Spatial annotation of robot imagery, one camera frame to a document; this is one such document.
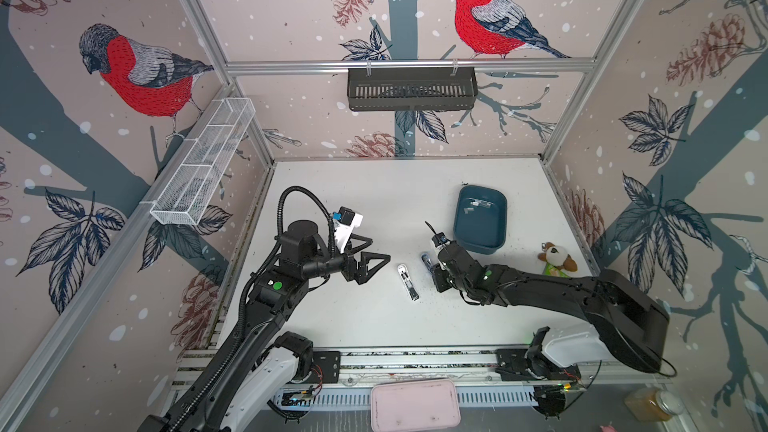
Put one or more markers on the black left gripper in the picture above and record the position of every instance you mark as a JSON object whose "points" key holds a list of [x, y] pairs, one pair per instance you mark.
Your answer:
{"points": [[350, 271]]}

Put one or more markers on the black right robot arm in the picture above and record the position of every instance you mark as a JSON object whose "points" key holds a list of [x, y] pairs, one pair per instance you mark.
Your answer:
{"points": [[631, 326]]}

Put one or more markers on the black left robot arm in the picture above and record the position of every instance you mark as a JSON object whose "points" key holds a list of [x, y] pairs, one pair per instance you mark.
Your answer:
{"points": [[258, 358]]}

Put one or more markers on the teal plastic tray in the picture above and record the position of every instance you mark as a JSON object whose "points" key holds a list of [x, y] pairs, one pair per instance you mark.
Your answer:
{"points": [[481, 230]]}

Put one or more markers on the brown plush dog toy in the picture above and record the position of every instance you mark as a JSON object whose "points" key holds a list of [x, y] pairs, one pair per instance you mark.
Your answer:
{"points": [[557, 261]]}

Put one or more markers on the pink plastic box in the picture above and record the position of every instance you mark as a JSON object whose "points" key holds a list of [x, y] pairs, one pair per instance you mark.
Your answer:
{"points": [[423, 405]]}

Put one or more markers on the amber glass jar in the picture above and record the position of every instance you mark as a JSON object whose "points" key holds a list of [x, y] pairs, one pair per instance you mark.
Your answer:
{"points": [[652, 404]]}

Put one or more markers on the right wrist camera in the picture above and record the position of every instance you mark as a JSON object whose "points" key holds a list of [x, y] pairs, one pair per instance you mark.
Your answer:
{"points": [[440, 239]]}

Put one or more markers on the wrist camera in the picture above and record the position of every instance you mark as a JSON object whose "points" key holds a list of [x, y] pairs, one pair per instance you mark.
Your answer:
{"points": [[440, 239], [345, 220]]}

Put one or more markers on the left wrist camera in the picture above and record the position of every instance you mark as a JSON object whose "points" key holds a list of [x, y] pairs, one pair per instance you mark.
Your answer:
{"points": [[345, 220]]}

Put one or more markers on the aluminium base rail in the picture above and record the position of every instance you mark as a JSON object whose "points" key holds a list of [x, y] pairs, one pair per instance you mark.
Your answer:
{"points": [[343, 379]]}

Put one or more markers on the white mesh wall shelf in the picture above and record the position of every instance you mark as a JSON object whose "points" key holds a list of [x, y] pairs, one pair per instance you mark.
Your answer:
{"points": [[191, 188]]}

